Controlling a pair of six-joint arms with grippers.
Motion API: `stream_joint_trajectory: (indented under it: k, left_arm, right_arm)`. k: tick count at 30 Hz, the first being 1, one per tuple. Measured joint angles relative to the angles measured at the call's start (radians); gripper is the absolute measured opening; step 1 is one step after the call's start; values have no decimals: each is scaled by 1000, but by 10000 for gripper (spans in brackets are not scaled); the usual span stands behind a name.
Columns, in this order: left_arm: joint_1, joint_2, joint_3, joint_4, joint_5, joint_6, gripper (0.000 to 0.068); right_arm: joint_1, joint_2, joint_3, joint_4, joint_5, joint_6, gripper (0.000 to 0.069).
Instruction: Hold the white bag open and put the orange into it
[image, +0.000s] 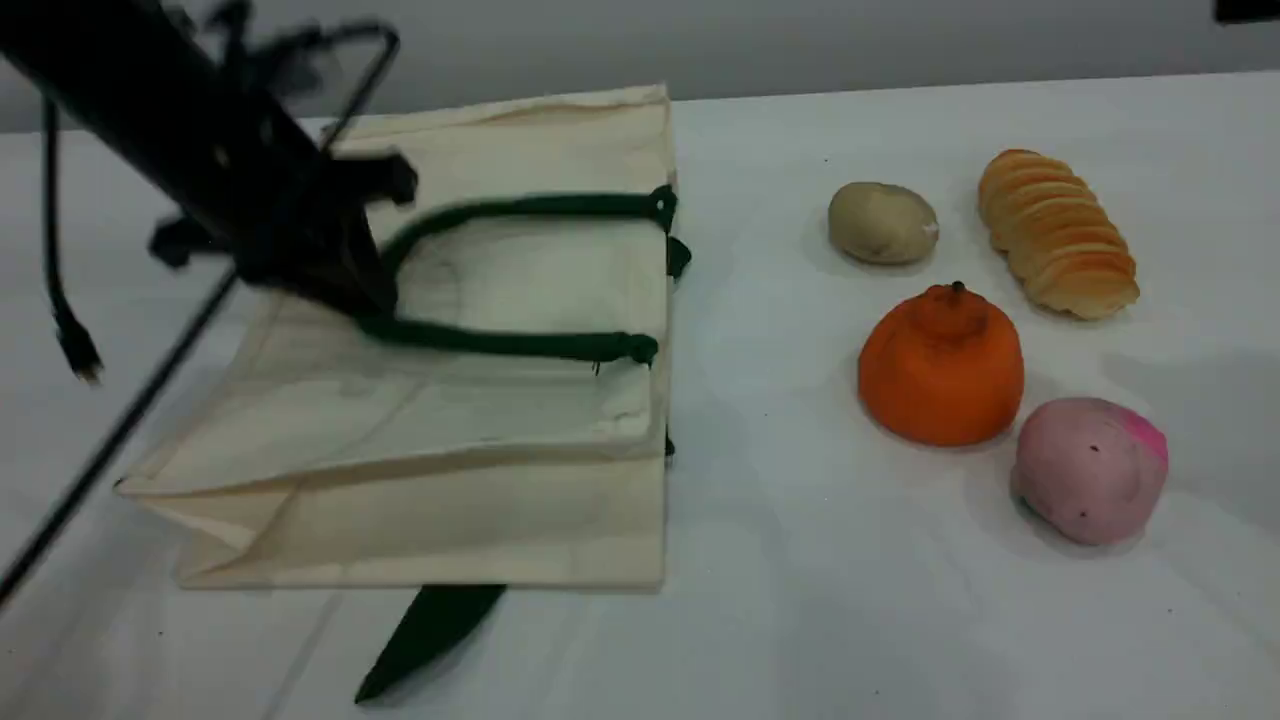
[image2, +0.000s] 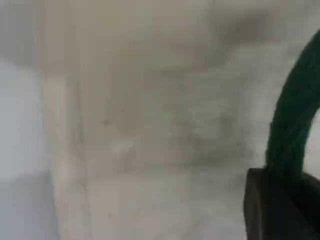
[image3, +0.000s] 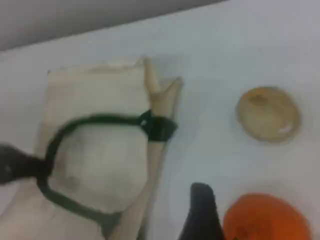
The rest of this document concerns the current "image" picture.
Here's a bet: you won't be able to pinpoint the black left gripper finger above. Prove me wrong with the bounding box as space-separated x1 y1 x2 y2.
335 225 403 323

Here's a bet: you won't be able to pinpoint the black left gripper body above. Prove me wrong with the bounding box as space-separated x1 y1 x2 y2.
148 120 421 301

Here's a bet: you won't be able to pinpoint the white canvas bag green handles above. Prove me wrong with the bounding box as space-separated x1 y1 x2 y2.
115 85 693 706

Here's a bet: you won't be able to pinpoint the orange toy fruit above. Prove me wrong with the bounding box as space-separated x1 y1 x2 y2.
857 281 1026 448

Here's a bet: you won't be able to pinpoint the beige toy potato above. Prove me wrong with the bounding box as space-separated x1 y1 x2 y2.
827 181 941 267

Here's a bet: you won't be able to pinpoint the stack of golden chips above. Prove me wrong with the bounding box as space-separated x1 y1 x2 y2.
977 148 1141 321

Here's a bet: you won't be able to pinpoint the pink toy peach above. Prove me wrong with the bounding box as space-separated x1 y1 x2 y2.
1010 397 1169 547

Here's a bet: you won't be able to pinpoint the thin black left cable loop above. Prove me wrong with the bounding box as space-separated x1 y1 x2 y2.
205 0 403 153

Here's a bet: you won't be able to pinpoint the black dangling cable with plug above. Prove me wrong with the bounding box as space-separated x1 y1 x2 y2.
40 98 104 386

